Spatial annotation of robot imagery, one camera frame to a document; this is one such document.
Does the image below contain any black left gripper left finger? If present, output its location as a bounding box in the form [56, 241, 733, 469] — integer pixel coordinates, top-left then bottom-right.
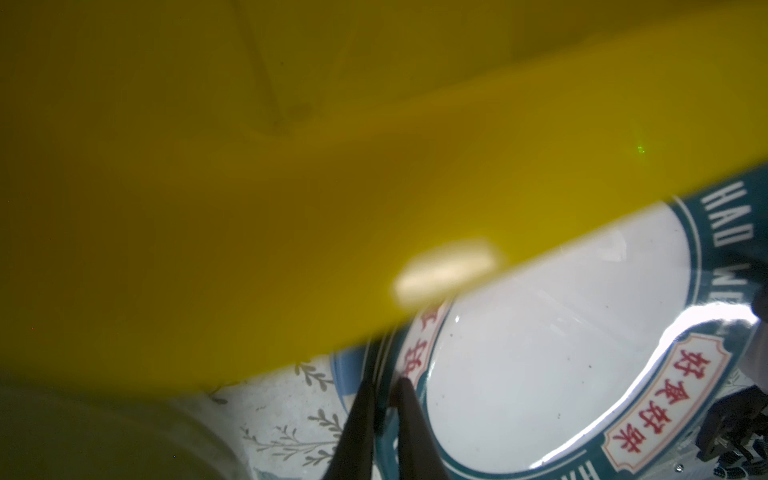
[322, 380, 375, 480]

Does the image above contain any yellow plastic bin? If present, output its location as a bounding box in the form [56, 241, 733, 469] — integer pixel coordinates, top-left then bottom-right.
[1, 1, 767, 395]

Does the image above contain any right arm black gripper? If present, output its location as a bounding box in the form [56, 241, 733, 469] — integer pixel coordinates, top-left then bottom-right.
[695, 287, 768, 480]

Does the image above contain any light green bowl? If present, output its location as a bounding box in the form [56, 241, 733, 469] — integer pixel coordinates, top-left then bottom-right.
[1, 383, 253, 479]

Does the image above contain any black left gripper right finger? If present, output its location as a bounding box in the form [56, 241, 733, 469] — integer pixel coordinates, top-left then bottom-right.
[392, 377, 449, 480]

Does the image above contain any floral patterned table mat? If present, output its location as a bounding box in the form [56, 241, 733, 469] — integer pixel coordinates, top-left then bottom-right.
[175, 347, 366, 479]

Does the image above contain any teal rimmed white plate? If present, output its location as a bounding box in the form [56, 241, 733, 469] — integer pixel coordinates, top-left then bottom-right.
[379, 166, 767, 479]

